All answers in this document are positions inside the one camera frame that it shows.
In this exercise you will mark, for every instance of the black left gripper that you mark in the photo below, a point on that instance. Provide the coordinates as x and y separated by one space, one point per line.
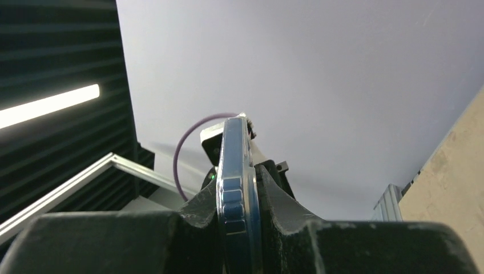
280 177

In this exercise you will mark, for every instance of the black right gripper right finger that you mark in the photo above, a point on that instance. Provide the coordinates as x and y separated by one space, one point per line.
294 240

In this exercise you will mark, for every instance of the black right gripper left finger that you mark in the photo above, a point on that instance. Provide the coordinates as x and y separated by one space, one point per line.
183 241

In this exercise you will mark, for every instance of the blue phone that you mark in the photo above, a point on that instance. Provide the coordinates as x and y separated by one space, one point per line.
238 210

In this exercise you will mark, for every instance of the ceiling light strip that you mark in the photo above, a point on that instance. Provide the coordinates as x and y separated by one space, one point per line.
31 110

